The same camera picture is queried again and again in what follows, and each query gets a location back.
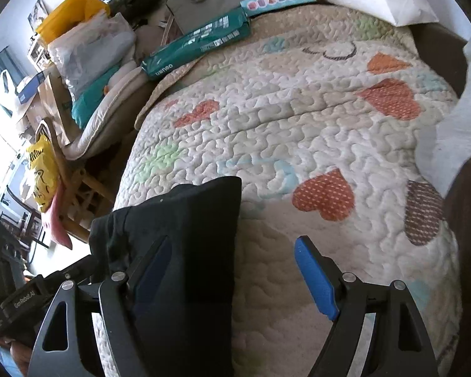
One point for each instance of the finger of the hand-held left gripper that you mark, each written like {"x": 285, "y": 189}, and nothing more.
{"x": 84, "y": 269}

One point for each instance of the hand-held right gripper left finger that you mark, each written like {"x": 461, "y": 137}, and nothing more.
{"x": 153, "y": 279}

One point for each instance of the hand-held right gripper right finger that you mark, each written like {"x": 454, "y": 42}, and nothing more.
{"x": 314, "y": 279}

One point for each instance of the black pants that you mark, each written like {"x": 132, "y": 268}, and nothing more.
{"x": 204, "y": 243}

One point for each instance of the dark furniture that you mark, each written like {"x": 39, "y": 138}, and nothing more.
{"x": 4, "y": 259}

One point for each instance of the pink cloth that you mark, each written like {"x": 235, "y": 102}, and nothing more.
{"x": 59, "y": 220}

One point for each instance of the wooden chair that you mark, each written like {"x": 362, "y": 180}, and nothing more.
{"x": 82, "y": 196}

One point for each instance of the yellow plastic bag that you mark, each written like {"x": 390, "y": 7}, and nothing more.
{"x": 43, "y": 172}

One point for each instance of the quilted heart print blanket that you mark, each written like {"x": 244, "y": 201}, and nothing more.
{"x": 298, "y": 133}

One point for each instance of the beige cushion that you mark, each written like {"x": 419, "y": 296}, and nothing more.
{"x": 114, "y": 106}

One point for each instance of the brown paper bag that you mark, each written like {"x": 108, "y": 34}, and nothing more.
{"x": 53, "y": 102}

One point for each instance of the teal cushion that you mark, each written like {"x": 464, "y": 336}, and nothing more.
{"x": 90, "y": 98}

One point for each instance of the white plastic bag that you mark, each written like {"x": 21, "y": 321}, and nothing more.
{"x": 8, "y": 90}

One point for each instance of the person's white sock foot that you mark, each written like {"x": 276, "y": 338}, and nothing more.
{"x": 455, "y": 133}

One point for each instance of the clear plastic bag of clothes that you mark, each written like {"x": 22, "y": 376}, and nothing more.
{"x": 90, "y": 51}

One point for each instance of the green paper ream package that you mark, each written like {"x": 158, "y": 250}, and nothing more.
{"x": 196, "y": 39}

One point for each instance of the dark brown sofa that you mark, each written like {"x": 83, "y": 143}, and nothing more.
{"x": 435, "y": 47}

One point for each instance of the light blue shapes box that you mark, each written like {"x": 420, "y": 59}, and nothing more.
{"x": 278, "y": 0}

